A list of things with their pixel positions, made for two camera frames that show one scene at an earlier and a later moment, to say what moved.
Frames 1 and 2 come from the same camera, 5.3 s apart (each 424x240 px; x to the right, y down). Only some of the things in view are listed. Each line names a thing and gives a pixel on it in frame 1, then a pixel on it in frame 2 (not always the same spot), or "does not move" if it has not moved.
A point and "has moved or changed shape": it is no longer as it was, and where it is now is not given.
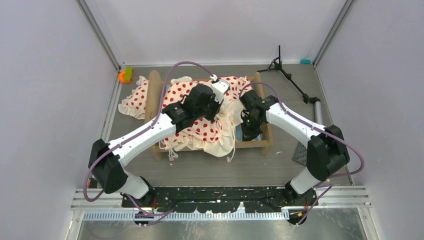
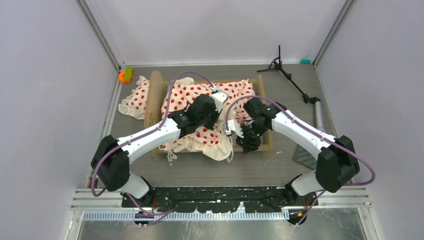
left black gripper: [216, 104] -> [215, 111]
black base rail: [220, 199] does not move
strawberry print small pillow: [135, 105] does not move
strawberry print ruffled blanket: [218, 136] has moved or changed shape
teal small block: [305, 61] does not move
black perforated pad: [300, 154] does not move
